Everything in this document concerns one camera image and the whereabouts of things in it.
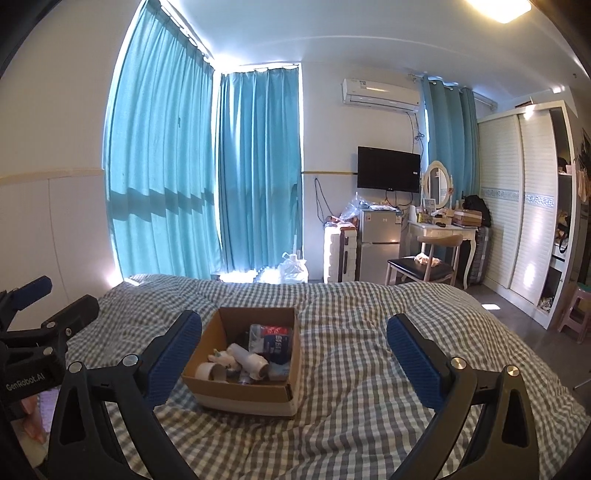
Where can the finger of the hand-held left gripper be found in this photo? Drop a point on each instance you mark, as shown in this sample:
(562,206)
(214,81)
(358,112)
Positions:
(76,314)
(34,287)

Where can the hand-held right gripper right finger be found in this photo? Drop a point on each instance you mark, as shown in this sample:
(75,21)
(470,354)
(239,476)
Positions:
(415,364)

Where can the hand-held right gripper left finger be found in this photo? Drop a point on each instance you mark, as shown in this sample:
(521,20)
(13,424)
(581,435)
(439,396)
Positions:
(171,360)

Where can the small white bottle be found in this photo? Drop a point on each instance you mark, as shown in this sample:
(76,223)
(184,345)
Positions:
(224,357)

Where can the cardboard box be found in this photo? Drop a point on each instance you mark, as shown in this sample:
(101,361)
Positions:
(231,391)

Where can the white tube purple label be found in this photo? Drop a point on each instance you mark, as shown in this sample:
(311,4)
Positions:
(247,357)

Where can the blue and white tube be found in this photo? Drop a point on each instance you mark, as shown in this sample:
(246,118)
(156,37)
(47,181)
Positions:
(279,349)

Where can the clear plastic cup red label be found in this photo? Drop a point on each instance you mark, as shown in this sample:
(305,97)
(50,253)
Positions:
(277,330)

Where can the person's left hand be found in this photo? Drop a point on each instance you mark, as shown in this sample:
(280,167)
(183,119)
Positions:
(34,420)

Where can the white tape roll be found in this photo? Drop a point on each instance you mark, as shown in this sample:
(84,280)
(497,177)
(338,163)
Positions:
(205,370)

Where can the grey checked blanket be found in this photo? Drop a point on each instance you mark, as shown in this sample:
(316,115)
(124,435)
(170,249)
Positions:
(351,323)

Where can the wooden chair black seat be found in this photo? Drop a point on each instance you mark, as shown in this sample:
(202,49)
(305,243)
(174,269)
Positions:
(415,267)

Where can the silver fridge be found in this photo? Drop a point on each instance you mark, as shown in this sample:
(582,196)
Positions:
(379,244)

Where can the grey checked suitcase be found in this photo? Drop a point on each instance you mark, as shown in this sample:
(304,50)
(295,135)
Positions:
(481,254)

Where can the white drawer cabinet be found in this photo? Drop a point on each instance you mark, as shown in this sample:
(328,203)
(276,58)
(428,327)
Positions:
(339,254)

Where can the white dressing table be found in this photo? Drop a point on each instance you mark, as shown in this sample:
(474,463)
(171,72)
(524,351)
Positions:
(438,229)

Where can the white plastic bag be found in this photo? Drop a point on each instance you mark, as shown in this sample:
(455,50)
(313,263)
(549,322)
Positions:
(293,270)

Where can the brown box on table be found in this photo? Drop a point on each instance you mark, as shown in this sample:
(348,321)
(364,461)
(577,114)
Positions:
(466,218)

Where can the black bag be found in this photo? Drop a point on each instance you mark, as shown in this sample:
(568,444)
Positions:
(475,210)

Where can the clear plastic bag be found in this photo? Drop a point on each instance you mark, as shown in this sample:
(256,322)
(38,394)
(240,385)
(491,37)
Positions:
(353,207)

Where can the pink plastic stool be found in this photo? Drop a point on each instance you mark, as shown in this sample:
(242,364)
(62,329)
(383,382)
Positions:
(577,309)

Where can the wide teal curtain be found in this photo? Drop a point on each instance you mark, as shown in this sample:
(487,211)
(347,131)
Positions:
(161,161)

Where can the white wardrobe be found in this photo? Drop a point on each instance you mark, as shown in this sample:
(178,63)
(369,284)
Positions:
(503,207)

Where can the white oval mirror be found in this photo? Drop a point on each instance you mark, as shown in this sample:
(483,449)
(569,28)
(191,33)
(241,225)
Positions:
(437,183)

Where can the narrow teal curtain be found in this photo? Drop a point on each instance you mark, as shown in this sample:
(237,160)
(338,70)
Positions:
(450,138)

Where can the white air conditioner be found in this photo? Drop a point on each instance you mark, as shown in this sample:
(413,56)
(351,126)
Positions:
(381,94)

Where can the ceiling light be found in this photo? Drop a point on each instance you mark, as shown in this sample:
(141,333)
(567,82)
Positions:
(498,9)

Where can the black wall television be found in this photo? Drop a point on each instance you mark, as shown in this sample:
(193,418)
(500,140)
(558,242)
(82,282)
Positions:
(388,169)

